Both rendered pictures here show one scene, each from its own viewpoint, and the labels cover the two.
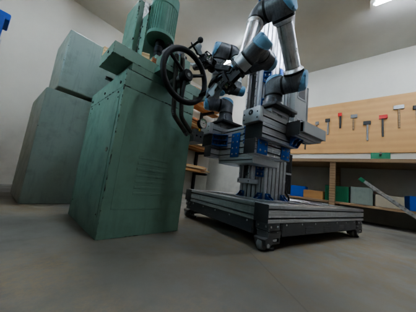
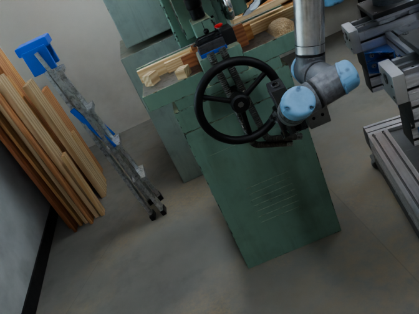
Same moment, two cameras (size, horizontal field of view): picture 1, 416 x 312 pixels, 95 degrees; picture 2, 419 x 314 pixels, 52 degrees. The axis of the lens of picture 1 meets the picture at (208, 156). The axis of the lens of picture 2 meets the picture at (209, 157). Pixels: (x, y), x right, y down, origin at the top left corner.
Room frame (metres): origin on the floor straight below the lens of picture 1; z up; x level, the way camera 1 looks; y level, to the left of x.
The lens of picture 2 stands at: (-0.06, -0.68, 1.31)
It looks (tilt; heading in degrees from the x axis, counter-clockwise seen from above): 27 degrees down; 48
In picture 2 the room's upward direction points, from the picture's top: 25 degrees counter-clockwise
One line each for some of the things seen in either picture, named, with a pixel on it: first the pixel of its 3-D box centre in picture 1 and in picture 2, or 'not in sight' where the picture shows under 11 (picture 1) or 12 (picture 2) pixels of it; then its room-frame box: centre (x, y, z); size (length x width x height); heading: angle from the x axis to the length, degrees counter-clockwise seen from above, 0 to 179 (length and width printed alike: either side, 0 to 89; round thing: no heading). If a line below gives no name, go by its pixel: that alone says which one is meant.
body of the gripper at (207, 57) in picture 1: (207, 62); not in sight; (1.18, 0.08, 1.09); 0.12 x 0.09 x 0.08; 135
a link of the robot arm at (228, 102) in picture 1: (225, 106); not in sight; (1.61, -0.10, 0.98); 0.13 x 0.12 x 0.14; 99
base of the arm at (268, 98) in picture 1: (272, 103); not in sight; (1.20, -0.39, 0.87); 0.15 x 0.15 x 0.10
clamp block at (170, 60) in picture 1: (172, 67); (221, 60); (1.00, 0.26, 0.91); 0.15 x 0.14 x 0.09; 135
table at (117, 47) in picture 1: (163, 79); (222, 66); (1.06, 0.32, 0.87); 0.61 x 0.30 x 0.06; 135
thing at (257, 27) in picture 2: not in sight; (233, 38); (1.19, 0.33, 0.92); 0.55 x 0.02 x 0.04; 135
